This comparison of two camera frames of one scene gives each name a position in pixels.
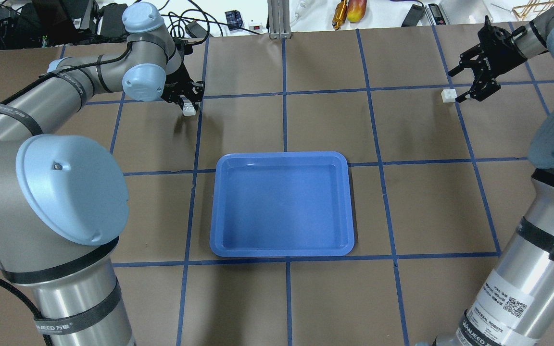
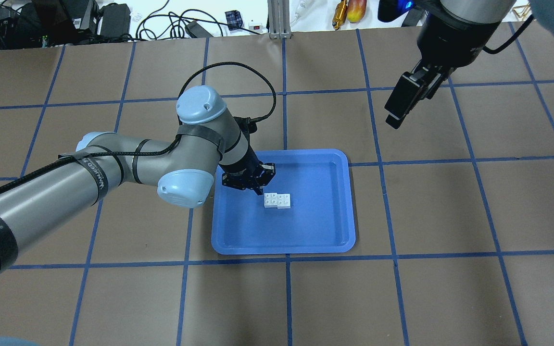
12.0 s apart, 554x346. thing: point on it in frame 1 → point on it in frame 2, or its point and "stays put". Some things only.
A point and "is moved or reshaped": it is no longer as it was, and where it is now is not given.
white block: [448, 95] → [283, 201]
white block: [188, 108] is moved or reshaped
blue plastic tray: [281, 204] stays put
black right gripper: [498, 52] → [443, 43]
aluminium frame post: [279, 19] stays put
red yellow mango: [356, 10] stays put
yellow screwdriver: [340, 14] stays put
